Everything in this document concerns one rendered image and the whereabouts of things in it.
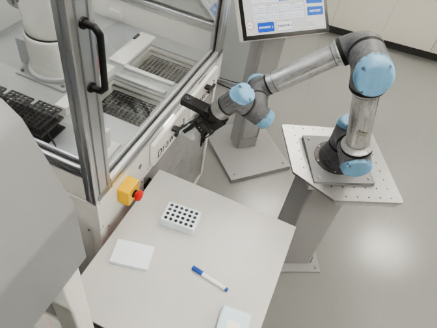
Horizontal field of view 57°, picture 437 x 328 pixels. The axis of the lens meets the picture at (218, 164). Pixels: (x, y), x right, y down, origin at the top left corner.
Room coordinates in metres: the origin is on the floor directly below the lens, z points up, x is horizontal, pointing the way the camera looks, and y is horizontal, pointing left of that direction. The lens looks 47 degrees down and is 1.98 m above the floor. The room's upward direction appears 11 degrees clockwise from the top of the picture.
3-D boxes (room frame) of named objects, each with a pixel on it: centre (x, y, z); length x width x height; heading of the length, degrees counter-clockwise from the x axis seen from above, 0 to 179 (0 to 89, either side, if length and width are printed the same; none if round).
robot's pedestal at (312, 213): (1.29, -0.50, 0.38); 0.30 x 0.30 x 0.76; 11
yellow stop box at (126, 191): (0.82, 0.28, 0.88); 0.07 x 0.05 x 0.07; 165
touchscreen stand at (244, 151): (2.03, -0.17, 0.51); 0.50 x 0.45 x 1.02; 31
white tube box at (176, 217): (0.82, 0.09, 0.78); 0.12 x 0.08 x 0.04; 80
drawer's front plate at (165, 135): (1.15, 0.21, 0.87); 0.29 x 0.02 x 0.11; 165
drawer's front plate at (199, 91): (1.45, 0.13, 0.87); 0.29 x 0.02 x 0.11; 165
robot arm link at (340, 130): (1.27, -0.50, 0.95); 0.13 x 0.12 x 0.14; 6
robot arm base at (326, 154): (1.29, -0.50, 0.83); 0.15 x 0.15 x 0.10
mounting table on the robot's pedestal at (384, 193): (1.30, -0.52, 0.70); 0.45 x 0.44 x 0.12; 101
